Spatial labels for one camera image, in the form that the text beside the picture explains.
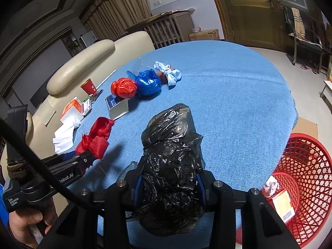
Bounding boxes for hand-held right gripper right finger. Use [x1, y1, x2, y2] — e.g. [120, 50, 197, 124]
[196, 170, 301, 249]

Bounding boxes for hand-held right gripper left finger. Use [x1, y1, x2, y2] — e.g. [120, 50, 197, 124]
[39, 161, 146, 249]

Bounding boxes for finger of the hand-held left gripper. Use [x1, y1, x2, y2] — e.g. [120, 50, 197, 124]
[43, 151, 94, 173]

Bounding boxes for red cloth bundle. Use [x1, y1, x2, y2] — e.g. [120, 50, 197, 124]
[75, 117, 115, 160]

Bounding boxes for black plastic bag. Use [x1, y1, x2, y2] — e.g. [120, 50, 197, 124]
[131, 103, 206, 237]

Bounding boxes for small cardboard box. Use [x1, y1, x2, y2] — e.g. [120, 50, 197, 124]
[105, 94, 129, 120]

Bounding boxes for red plastic bag ball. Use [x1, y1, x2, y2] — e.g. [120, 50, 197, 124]
[111, 78, 137, 99]

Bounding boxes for blue plastic bag ball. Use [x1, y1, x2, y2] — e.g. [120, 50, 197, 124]
[127, 70, 162, 97]

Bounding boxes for red plastic basket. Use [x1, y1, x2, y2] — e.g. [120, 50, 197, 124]
[241, 133, 332, 248]

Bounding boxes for pale blue plastic bag bundle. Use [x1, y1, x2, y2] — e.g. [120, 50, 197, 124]
[154, 61, 182, 87]

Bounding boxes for person's left hand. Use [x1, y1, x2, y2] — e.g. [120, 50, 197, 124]
[9, 194, 59, 248]

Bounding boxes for white tissue paper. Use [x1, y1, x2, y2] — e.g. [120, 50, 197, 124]
[52, 118, 81, 153]

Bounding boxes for orange white tissue pack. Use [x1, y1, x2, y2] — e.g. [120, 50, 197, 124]
[60, 96, 86, 123]

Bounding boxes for green white small box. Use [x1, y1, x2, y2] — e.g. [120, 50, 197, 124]
[82, 96, 94, 116]

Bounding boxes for crumpled white paper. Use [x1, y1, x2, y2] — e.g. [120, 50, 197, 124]
[262, 176, 280, 197]

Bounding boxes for red paper cup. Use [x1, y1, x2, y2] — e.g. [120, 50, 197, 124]
[80, 78, 98, 95]

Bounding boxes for box with barcode label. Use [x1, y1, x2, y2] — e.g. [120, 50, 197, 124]
[271, 188, 299, 223]

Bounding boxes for white straw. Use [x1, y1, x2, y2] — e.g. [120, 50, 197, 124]
[96, 70, 117, 87]

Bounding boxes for blue tablecloth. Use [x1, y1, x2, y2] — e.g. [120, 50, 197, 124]
[39, 40, 297, 249]

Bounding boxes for cream leather sofa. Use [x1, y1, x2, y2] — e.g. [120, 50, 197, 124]
[0, 31, 156, 213]

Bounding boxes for clear plastic bag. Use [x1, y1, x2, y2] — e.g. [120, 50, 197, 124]
[130, 54, 156, 73]

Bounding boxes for white panel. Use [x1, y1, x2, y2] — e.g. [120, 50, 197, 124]
[80, 31, 98, 50]

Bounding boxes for flat cardboard sheet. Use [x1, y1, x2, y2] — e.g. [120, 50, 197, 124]
[290, 117, 318, 140]

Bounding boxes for brown cardboard box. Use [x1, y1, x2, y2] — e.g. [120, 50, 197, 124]
[189, 29, 220, 41]

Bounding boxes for wooden crib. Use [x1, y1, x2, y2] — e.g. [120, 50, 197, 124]
[126, 10, 195, 50]

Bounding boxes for beige curtain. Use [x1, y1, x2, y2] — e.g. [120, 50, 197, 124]
[79, 0, 152, 40]

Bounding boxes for white low stool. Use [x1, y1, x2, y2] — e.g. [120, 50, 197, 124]
[320, 79, 332, 99]

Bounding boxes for wooden door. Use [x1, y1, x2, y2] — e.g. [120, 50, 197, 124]
[206, 0, 293, 50]

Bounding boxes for dark metal chair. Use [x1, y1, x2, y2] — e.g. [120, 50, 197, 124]
[284, 5, 325, 73]

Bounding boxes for black cable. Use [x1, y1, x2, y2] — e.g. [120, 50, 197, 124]
[0, 118, 104, 210]

